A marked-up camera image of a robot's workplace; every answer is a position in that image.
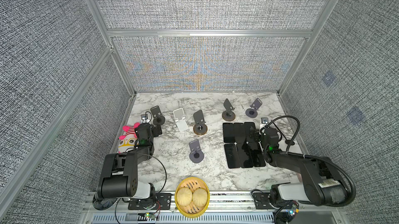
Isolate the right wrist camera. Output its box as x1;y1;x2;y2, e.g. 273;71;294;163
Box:
260;117;269;128

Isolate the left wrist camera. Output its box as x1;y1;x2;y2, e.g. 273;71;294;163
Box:
141;113;151;123

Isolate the dark grey round stand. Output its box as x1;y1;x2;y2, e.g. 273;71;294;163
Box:
150;106;166;125

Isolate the pink striped plush toy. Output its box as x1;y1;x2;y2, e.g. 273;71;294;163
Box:
117;122;140;153

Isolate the wooden base stand back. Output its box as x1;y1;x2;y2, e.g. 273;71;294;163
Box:
193;110;208;136

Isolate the left steamed bun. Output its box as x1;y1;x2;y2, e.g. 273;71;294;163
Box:
176;187;193;207

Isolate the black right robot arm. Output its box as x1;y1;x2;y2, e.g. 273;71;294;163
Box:
248;126;356;207

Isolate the black phone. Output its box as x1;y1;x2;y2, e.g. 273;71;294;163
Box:
222;122;235;144
236;143;254;169
248;143;266;168
233;123;246;144
244;122;256;135

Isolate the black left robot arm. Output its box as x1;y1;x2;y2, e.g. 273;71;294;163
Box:
92;123;162;211

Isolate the steamed bun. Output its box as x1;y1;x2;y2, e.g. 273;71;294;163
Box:
176;187;193;207
192;188;208;208

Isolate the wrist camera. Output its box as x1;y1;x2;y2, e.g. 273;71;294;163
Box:
260;117;269;128
141;113;151;123

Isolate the aluminium frame rail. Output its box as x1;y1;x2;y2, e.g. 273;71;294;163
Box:
79;190;347;224

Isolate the yellow bamboo steamer basket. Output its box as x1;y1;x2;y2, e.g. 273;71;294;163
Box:
175;177;210;218

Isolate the purple round stand front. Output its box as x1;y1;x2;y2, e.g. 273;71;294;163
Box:
189;140;205;163

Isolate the wooden base stand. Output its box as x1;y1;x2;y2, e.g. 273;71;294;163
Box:
193;110;208;136
222;98;235;122

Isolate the white phone stand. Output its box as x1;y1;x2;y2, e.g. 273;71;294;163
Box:
173;108;189;132

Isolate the purple round stand right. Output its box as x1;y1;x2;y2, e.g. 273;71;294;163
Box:
245;98;262;119

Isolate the purple round stand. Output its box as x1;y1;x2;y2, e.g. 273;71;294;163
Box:
189;140;205;163
245;98;262;119

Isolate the phone pink case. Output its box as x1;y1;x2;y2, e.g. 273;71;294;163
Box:
224;144;241;169

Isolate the wooden base stand front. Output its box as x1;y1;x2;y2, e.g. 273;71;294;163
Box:
222;98;235;122

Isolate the right steamed bun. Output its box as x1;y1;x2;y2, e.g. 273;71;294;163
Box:
192;188;208;208

